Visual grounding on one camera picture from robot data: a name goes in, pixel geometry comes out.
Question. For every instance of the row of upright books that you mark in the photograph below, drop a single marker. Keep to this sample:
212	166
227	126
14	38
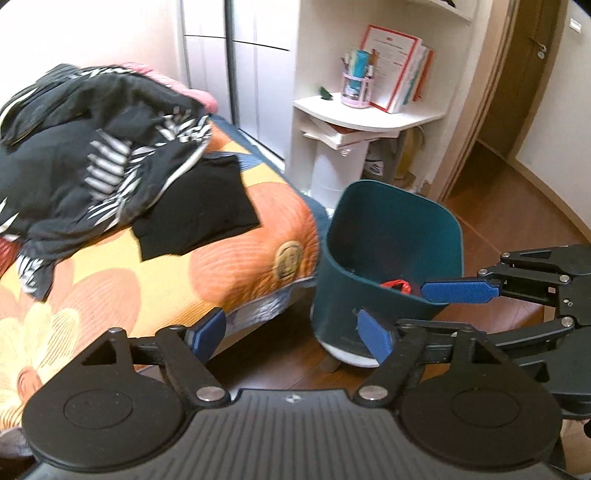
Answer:
422	74

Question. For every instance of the pink pillow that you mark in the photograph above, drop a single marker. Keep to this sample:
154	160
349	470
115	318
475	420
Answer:
203	98

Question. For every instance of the teal pen pack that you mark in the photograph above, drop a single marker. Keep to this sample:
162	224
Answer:
358	62

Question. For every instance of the small green object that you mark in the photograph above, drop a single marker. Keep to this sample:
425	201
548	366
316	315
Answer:
327	93

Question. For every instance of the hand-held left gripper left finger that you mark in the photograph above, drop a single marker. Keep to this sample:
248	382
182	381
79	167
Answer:
210	334

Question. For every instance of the white shelf unit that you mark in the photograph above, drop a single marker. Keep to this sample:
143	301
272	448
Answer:
323	46

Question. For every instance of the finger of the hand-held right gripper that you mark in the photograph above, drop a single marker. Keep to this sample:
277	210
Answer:
461	291
531	334

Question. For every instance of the white light switch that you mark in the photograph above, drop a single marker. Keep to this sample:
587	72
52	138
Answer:
576	25

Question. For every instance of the black cloth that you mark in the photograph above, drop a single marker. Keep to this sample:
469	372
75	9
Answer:
198	203

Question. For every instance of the white cylindrical bin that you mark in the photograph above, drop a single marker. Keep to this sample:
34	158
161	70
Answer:
337	175

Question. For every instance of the dark brown door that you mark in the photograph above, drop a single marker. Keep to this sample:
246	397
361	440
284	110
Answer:
521	92

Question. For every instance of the teal plastic trash bin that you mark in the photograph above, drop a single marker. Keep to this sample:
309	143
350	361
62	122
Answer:
383	230

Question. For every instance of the red bordered white book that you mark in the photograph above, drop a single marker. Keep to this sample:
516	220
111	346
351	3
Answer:
392	64

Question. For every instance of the flat stacked books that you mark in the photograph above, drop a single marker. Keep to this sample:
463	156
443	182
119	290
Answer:
346	136

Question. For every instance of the black white striped garment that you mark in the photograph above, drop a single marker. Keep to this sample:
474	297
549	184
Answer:
115	120

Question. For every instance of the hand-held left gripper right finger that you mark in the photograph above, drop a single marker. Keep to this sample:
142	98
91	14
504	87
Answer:
375	339

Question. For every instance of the pink pen holder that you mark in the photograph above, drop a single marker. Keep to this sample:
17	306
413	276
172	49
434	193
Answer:
355	92

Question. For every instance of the white wardrobe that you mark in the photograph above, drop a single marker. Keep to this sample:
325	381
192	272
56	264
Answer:
258	69

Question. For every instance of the red plastic bag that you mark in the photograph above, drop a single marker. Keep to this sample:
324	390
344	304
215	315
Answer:
397	284

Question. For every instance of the bed with orange floral cover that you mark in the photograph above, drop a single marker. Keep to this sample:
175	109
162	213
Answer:
231	258

